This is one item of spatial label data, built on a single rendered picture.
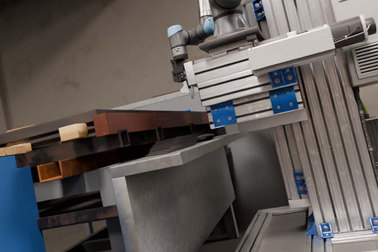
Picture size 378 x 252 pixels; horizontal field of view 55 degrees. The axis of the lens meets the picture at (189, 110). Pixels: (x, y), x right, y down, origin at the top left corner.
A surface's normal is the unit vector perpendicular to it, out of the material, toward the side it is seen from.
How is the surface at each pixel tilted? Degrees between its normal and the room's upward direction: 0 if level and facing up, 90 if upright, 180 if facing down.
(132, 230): 90
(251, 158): 90
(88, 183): 90
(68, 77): 90
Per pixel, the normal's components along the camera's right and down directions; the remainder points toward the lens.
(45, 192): -0.28, -0.01
